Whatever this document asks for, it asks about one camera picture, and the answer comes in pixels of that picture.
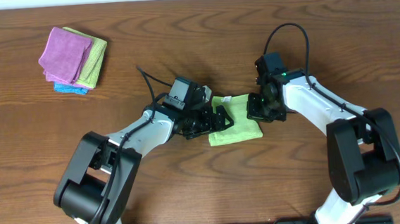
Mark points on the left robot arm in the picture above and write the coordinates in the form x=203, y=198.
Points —
x=97, y=182

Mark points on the light green microfiber cloth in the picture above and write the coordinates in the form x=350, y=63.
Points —
x=243, y=129

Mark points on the green folded cloth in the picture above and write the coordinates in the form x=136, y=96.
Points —
x=90, y=71

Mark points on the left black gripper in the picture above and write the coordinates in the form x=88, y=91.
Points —
x=211, y=120

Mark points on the purple folded cloth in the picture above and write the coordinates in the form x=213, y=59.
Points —
x=64, y=56

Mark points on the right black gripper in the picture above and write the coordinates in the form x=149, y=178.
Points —
x=256, y=107

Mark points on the blue folded cloth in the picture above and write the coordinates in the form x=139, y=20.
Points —
x=64, y=88

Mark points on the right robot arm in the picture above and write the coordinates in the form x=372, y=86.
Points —
x=363, y=152

